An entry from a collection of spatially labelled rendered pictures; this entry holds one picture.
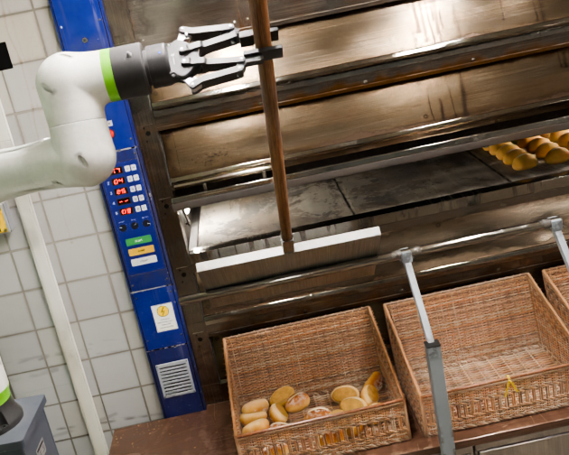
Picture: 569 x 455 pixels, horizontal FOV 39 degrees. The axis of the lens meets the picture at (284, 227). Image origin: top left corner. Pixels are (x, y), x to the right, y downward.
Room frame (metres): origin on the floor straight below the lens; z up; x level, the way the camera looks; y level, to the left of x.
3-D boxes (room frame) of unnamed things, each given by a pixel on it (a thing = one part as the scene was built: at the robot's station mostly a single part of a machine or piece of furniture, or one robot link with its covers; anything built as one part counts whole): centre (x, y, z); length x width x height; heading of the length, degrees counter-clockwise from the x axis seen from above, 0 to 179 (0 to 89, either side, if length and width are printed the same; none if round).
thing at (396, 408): (2.41, 0.02, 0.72); 0.56 x 0.49 x 0.28; 92
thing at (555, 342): (2.42, -0.57, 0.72); 0.56 x 0.49 x 0.28; 92
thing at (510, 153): (3.13, -1.12, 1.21); 0.61 x 0.48 x 0.06; 1
